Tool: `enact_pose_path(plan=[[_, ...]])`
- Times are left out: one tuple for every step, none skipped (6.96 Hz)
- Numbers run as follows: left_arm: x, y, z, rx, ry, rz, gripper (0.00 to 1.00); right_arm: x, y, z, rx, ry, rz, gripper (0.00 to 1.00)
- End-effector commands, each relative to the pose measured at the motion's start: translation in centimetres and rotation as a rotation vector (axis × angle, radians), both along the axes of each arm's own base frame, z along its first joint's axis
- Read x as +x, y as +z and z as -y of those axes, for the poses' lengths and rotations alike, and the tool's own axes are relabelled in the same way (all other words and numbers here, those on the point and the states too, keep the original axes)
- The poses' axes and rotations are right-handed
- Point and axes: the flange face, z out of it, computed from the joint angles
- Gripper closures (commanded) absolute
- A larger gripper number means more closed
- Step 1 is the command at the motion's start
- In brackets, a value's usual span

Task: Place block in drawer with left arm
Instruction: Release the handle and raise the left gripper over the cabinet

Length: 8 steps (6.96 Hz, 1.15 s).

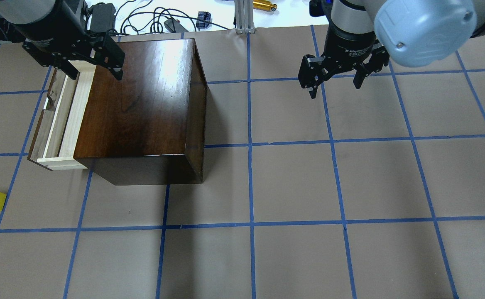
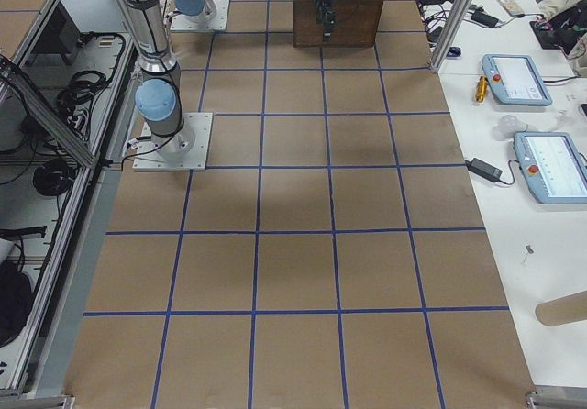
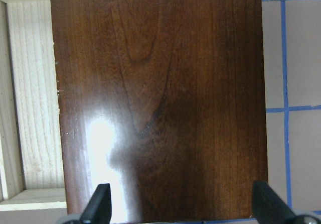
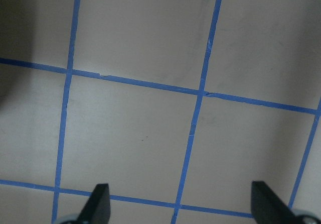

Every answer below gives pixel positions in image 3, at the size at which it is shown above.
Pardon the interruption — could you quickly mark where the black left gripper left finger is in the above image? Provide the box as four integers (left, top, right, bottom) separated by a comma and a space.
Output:
79, 183, 112, 224

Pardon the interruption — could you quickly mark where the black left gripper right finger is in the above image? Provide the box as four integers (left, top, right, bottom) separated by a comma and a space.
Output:
252, 181, 300, 223

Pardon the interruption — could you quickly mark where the light wooden drawer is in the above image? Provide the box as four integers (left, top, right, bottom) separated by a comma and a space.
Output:
1, 0, 66, 211

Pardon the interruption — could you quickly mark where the dark wooden drawer cabinet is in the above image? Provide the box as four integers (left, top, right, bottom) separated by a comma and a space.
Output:
51, 0, 267, 223

